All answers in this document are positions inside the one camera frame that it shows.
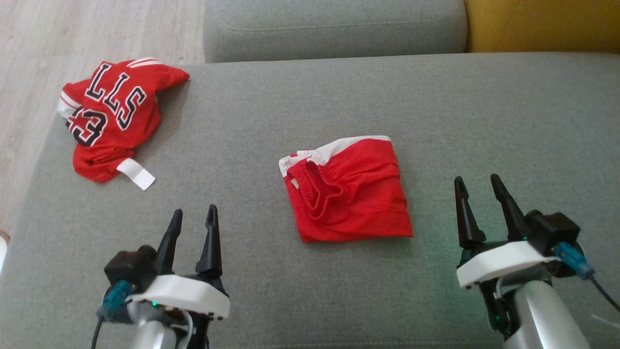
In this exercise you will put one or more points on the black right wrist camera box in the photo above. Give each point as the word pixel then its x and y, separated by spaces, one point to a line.
pixel 557 232

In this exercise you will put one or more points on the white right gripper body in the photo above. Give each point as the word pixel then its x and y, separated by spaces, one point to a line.
pixel 499 259

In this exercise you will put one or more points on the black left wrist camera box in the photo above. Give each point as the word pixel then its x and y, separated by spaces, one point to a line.
pixel 128 269

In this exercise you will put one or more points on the red numbered basketball jersey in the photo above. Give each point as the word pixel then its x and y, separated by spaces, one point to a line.
pixel 116 131

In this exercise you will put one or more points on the grey sofa chaise cushion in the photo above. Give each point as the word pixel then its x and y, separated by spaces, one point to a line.
pixel 310 97

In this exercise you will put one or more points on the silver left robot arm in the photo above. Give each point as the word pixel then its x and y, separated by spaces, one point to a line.
pixel 152 334

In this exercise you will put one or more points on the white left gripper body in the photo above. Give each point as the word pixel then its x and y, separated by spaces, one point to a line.
pixel 184 293

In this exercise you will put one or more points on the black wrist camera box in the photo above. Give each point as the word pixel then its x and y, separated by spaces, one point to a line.
pixel 557 232
pixel 128 269

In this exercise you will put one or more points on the yellow sofa back cushion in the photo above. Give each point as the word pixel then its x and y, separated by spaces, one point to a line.
pixel 542 24

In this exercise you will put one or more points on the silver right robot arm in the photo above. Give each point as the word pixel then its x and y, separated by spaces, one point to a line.
pixel 547 315

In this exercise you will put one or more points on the white floor object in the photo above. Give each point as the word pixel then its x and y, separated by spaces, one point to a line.
pixel 3 252

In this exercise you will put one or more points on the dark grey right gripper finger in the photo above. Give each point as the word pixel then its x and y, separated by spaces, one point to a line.
pixel 513 218
pixel 467 223

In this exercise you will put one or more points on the red white-trimmed shorts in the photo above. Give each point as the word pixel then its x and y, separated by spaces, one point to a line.
pixel 358 194

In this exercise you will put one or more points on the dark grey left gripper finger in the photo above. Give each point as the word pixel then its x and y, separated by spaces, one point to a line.
pixel 168 247
pixel 210 252

